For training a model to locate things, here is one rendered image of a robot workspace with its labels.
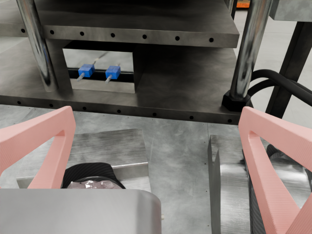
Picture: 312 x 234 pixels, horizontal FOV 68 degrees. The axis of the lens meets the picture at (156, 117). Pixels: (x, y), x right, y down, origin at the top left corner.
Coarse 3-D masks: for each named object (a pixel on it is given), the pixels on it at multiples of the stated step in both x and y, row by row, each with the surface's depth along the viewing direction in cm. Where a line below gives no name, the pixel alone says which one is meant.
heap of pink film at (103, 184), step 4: (72, 184) 45; (76, 184) 45; (80, 184) 45; (84, 184) 46; (88, 184) 46; (92, 184) 46; (96, 184) 45; (100, 184) 46; (104, 184) 46; (108, 184) 46; (112, 184) 46; (116, 184) 47; (68, 188) 45; (72, 188) 44; (76, 188) 45; (80, 188) 45; (84, 188) 45; (88, 188) 45; (92, 188) 45; (96, 188) 45; (100, 188) 45; (104, 188) 44; (108, 188) 45; (112, 188) 44; (116, 188) 45; (120, 188) 45
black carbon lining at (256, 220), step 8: (272, 152) 46; (280, 152) 46; (304, 168) 44; (248, 176) 42; (248, 184) 42; (256, 200) 41; (256, 208) 41; (256, 216) 40; (256, 224) 40; (256, 232) 39; (264, 232) 39
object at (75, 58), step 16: (64, 48) 87; (80, 48) 87; (96, 48) 87; (112, 48) 87; (128, 48) 87; (144, 48) 107; (80, 64) 90; (96, 64) 89; (112, 64) 88; (128, 64) 87; (144, 64) 111; (80, 80) 94; (96, 80) 93; (112, 80) 92; (128, 80) 91
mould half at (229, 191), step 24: (216, 144) 60; (240, 144) 60; (264, 144) 60; (216, 168) 48; (240, 168) 44; (288, 168) 44; (216, 192) 46; (240, 192) 42; (216, 216) 44; (240, 216) 40
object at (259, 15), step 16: (224, 0) 125; (256, 0) 64; (272, 0) 64; (256, 16) 66; (256, 32) 68; (240, 48) 74; (256, 48) 71; (240, 64) 75; (240, 80) 78; (224, 96) 85; (240, 96) 82
